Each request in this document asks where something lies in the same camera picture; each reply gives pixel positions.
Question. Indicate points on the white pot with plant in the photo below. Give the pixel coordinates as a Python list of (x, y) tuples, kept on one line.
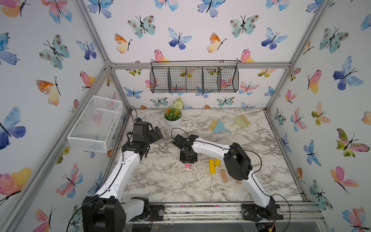
[(173, 115)]

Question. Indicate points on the yellow block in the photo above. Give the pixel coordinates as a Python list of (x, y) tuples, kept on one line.
[(212, 166), (217, 162)]

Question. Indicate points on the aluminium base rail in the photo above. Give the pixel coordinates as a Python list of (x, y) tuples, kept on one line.
[(233, 212)]

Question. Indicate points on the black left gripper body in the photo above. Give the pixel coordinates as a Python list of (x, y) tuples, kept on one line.
[(152, 137)]

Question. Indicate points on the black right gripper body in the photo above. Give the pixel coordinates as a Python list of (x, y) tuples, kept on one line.
[(184, 159)]

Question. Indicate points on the white mesh wall basket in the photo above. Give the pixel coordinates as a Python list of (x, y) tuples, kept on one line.
[(96, 125)]

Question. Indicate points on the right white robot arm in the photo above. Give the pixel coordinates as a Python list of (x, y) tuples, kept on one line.
[(239, 167)]

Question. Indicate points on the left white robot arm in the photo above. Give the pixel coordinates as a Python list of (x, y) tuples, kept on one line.
[(104, 212)]

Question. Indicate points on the black wire wall basket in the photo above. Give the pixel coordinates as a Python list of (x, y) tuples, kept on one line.
[(194, 77)]

